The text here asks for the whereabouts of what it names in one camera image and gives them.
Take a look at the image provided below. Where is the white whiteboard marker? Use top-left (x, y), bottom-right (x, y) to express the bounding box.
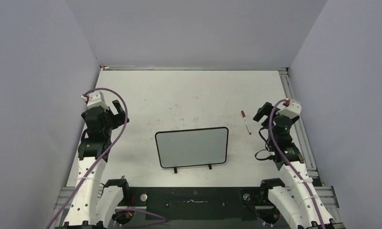
top-left (241, 110), bottom-right (252, 135)

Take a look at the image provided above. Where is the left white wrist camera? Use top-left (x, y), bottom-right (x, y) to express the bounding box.
top-left (81, 91), bottom-right (108, 110)

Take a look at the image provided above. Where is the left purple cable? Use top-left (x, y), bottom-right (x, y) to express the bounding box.
top-left (45, 88), bottom-right (128, 229)

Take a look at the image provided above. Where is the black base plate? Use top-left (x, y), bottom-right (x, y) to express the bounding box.
top-left (119, 187), bottom-right (269, 220)

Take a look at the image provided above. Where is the aluminium rail frame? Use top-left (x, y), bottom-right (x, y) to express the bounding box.
top-left (53, 65), bottom-right (340, 222)

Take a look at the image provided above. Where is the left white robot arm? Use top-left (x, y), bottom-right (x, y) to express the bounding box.
top-left (61, 96), bottom-right (131, 229)

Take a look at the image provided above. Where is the black framed whiteboard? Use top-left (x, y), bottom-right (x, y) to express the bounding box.
top-left (155, 126), bottom-right (229, 174)

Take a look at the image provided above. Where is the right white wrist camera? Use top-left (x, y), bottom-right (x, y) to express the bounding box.
top-left (276, 99), bottom-right (302, 119)

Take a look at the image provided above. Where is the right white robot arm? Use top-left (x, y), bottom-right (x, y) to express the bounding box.
top-left (253, 99), bottom-right (345, 229)

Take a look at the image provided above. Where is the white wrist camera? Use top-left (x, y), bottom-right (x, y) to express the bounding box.
top-left (276, 99), bottom-right (302, 119)
top-left (81, 91), bottom-right (108, 110)

